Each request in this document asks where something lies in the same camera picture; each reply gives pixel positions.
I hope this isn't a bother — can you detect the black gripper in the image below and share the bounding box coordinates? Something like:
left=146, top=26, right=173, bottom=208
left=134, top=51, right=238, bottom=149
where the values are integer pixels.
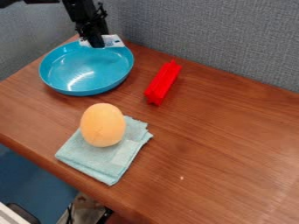
left=62, top=0, right=109, bottom=48

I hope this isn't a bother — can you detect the white toothpaste tube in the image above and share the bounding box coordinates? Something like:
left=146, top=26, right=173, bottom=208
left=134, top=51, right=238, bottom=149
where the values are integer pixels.
left=79, top=34, right=126, bottom=47

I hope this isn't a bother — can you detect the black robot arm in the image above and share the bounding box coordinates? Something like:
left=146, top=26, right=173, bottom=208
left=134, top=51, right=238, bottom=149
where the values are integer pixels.
left=0, top=0, right=109, bottom=48

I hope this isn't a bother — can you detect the blue plate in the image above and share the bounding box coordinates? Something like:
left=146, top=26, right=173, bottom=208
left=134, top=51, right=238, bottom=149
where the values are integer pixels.
left=39, top=41, right=135, bottom=96

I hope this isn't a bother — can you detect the red plastic block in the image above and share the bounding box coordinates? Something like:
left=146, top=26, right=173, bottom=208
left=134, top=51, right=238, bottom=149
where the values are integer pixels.
left=145, top=59, right=183, bottom=106

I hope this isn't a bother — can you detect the orange egg-shaped ball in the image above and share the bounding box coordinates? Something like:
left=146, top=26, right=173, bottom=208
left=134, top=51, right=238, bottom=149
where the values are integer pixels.
left=79, top=103, right=127, bottom=147

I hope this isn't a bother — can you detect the light blue folded cloth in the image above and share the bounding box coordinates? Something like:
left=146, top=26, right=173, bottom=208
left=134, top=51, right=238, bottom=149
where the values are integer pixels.
left=55, top=116, right=154, bottom=186

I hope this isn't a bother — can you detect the metal table leg bracket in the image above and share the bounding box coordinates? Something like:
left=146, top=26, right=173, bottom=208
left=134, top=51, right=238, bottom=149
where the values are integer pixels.
left=56, top=192, right=114, bottom=224

